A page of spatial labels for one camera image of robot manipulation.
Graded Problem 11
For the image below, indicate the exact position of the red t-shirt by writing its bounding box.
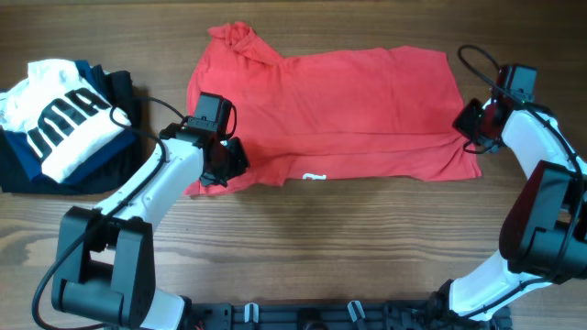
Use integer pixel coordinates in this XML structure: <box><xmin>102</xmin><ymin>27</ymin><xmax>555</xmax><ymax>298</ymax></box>
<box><xmin>187</xmin><ymin>22</ymin><xmax>481</xmax><ymax>195</ymax></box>

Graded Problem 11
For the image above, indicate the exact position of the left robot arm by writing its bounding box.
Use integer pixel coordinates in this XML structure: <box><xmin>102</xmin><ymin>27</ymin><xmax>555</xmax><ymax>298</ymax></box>
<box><xmin>51</xmin><ymin>124</ymin><xmax>249</xmax><ymax>329</ymax></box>

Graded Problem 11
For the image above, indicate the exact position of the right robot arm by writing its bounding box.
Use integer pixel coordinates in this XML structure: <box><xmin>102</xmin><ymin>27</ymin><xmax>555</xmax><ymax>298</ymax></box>
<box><xmin>422</xmin><ymin>98</ymin><xmax>586</xmax><ymax>329</ymax></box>

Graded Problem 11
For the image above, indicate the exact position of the black folded garment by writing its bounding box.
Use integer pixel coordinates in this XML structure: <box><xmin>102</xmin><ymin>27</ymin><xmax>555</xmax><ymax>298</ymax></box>
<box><xmin>1</xmin><ymin>60</ymin><xmax>142</xmax><ymax>195</ymax></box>

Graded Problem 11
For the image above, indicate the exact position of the blue folded garment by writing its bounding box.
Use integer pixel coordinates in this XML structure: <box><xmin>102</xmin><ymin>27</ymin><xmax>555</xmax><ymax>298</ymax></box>
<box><xmin>3</xmin><ymin>60</ymin><xmax>138</xmax><ymax>186</ymax></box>

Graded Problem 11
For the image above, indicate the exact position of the left black cable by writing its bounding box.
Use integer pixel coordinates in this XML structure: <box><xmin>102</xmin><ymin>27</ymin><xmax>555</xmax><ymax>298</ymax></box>
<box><xmin>30</xmin><ymin>95</ymin><xmax>189</xmax><ymax>330</ymax></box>

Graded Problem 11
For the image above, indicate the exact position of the black cable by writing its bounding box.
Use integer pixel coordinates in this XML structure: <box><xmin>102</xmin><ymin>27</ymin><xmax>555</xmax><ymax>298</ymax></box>
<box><xmin>30</xmin><ymin>95</ymin><xmax>189</xmax><ymax>330</ymax></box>
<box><xmin>457</xmin><ymin>44</ymin><xmax>586</xmax><ymax>320</ymax></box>

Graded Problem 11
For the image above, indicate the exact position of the right black cable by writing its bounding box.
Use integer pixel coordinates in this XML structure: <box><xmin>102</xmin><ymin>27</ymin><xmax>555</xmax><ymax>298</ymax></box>
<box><xmin>457</xmin><ymin>44</ymin><xmax>586</xmax><ymax>320</ymax></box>

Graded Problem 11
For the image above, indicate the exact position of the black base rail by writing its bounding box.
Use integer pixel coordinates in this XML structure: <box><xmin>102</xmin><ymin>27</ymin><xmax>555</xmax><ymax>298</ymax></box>
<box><xmin>186</xmin><ymin>301</ymin><xmax>513</xmax><ymax>330</ymax></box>

